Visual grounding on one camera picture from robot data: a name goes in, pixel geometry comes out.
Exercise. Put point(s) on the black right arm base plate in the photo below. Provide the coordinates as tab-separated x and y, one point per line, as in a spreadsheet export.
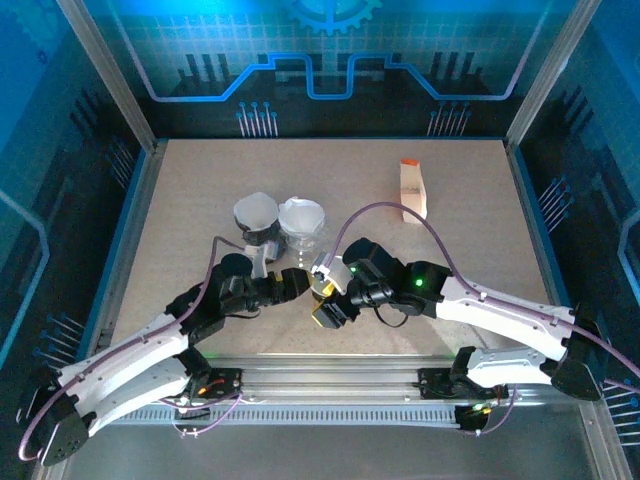
432	382

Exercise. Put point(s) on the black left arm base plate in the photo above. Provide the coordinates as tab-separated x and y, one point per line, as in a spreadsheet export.
225	382

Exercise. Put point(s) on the aluminium side frame rail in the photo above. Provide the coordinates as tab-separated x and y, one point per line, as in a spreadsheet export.
137	220

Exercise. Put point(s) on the small black electronics box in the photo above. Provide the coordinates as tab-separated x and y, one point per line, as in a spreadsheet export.
467	420

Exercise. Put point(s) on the clear glass coffee server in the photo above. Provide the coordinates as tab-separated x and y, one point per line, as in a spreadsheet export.
300	255

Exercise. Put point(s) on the aluminium frame post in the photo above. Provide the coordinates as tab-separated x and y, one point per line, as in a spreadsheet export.
110	75
550	75

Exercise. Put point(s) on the orange white coffee filter package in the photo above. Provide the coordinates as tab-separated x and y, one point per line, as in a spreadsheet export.
414	192

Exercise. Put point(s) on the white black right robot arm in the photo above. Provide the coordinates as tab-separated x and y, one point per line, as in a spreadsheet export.
500	312

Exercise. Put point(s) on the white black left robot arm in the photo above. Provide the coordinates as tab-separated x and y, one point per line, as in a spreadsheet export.
125	355

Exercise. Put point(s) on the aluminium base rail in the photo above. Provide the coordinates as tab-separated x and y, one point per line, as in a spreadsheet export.
325	375

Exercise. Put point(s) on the white paper coffee filter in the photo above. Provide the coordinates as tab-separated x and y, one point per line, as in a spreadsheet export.
301	217
255	212

